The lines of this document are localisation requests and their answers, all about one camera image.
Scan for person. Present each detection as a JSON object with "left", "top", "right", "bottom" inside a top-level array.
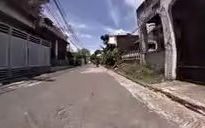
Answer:
[{"left": 94, "top": 57, "right": 101, "bottom": 68}]

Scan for green bushes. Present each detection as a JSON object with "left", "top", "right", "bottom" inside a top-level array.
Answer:
[{"left": 99, "top": 34, "right": 124, "bottom": 68}]

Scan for distant trees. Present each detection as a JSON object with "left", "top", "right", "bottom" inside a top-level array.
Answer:
[{"left": 67, "top": 48, "right": 92, "bottom": 66}]

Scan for white railing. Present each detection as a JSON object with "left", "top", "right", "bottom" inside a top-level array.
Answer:
[{"left": 120, "top": 49, "right": 141, "bottom": 63}]

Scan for brown building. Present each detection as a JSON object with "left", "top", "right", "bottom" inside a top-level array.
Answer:
[{"left": 107, "top": 33, "right": 141, "bottom": 54}]

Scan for grass patch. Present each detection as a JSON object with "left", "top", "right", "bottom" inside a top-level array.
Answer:
[{"left": 114, "top": 61, "right": 166, "bottom": 85}]

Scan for grey asphalt road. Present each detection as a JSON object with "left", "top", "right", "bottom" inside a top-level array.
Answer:
[{"left": 0, "top": 64, "right": 178, "bottom": 128}]

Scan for pale concrete roadside strip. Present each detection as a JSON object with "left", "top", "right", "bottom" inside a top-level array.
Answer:
[{"left": 103, "top": 65, "right": 205, "bottom": 128}]

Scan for concrete building with dark gate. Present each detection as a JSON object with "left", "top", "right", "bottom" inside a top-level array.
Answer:
[{"left": 135, "top": 0, "right": 205, "bottom": 86}]

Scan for concrete verge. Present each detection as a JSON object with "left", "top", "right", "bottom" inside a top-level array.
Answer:
[{"left": 0, "top": 64, "right": 78, "bottom": 98}]

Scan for grey panel fence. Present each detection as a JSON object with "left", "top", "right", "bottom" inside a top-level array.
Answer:
[{"left": 0, "top": 16, "right": 53, "bottom": 83}]

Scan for raised concrete pavement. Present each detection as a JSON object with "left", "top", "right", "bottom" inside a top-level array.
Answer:
[{"left": 153, "top": 79, "right": 205, "bottom": 114}]

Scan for overhead wires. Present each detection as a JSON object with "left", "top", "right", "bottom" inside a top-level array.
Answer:
[{"left": 44, "top": 0, "right": 84, "bottom": 51}]

